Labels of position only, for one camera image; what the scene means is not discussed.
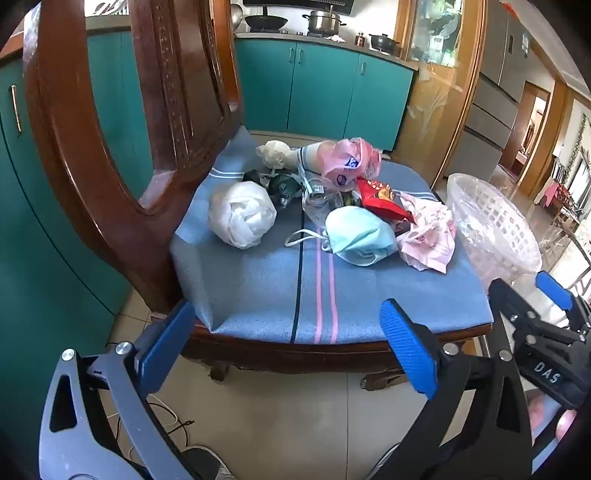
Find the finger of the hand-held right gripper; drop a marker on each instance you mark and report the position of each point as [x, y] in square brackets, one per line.
[554, 288]
[508, 300]

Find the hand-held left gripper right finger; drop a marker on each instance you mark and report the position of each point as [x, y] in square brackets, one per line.
[408, 350]

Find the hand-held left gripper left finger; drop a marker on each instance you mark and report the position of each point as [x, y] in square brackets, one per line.
[161, 350]

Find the white plastic basket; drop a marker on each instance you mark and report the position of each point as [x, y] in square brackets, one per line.
[503, 230]

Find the pink white printed bag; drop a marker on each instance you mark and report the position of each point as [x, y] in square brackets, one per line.
[427, 240]

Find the blue face mask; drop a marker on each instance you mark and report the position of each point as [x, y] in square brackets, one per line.
[362, 235]

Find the red snack packet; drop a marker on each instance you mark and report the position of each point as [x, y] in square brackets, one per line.
[381, 198]

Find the white plastic bag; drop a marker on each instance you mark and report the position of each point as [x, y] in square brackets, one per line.
[242, 214]

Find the clear plastic wrapper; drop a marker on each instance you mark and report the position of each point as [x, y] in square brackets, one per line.
[325, 203]

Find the dark wrapper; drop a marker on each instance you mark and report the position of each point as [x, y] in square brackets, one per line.
[254, 177]

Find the pink plastic bag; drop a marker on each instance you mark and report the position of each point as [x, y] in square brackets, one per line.
[351, 161]

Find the teal cloth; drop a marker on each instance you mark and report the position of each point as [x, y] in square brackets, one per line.
[285, 187]

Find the cream tissue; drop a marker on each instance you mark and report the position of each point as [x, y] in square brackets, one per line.
[277, 152]

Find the person's right hand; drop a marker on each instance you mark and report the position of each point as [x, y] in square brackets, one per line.
[567, 424]

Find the pink hanging cloth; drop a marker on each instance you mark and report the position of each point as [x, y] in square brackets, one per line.
[551, 193]

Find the blue striped seat cushion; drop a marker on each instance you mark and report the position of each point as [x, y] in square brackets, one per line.
[258, 290]

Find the green garland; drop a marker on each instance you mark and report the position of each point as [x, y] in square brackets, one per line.
[577, 147]

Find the grey refrigerator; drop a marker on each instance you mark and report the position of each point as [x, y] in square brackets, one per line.
[489, 106]

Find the wooden framed glass door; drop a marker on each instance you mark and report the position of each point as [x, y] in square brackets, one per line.
[443, 92]

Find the carved wooden chair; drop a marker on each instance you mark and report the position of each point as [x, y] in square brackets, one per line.
[92, 120]

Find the black lidded pot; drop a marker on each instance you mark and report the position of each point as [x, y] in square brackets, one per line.
[384, 42]

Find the small red jar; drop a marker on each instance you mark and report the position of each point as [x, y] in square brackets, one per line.
[359, 40]

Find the white dish cloth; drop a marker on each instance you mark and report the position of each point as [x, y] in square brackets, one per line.
[333, 38]

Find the steel cooking pot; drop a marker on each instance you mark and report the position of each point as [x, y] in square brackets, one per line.
[323, 21]

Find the black wok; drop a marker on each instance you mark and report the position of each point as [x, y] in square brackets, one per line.
[265, 22]

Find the steel bowl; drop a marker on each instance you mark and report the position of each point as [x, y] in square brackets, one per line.
[236, 14]

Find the black range hood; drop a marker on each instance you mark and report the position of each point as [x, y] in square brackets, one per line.
[300, 2]

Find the wooden door frame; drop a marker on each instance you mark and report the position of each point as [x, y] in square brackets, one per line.
[512, 138]

